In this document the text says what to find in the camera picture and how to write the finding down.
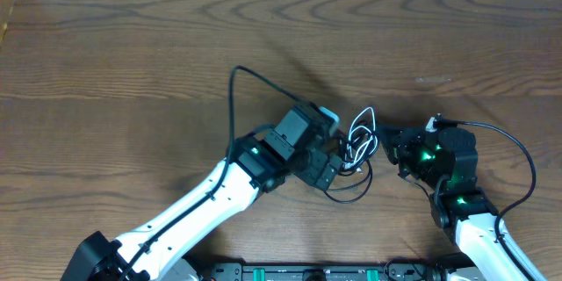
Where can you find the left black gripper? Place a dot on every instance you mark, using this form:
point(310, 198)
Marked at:
point(320, 177)

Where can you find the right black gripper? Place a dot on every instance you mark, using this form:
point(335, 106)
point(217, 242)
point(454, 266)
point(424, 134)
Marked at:
point(396, 147)

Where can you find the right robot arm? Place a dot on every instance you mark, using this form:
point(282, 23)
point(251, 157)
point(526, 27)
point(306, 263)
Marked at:
point(443, 155)

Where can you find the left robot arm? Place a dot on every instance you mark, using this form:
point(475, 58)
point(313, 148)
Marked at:
point(295, 146)

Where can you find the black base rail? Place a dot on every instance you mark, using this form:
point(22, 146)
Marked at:
point(399, 271)

